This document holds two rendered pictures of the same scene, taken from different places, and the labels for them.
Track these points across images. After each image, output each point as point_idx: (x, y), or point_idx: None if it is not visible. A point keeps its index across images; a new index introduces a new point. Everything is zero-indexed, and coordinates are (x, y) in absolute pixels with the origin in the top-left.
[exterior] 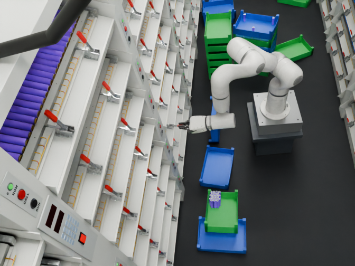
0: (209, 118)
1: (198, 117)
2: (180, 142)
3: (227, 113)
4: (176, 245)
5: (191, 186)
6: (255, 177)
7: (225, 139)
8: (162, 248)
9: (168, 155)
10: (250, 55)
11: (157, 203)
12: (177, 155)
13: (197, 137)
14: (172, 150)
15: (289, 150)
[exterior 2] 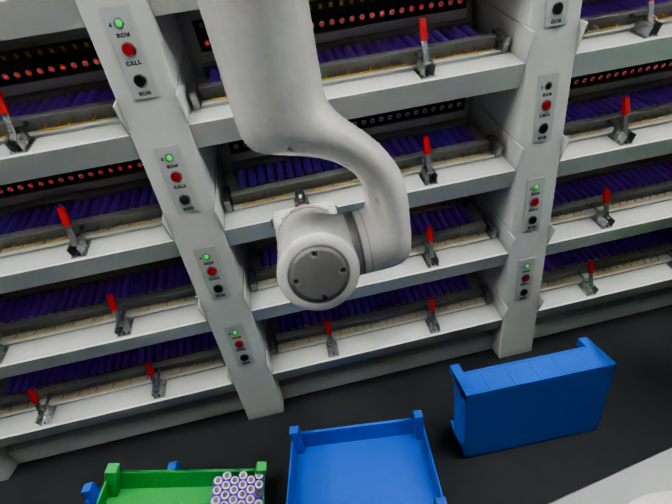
0: (303, 207)
1: (321, 206)
2: (381, 333)
3: (335, 229)
4: (133, 441)
5: (293, 424)
6: None
7: (490, 478)
8: (15, 353)
9: (172, 206)
10: None
11: (53, 251)
12: (285, 299)
13: (451, 390)
14: None
15: None
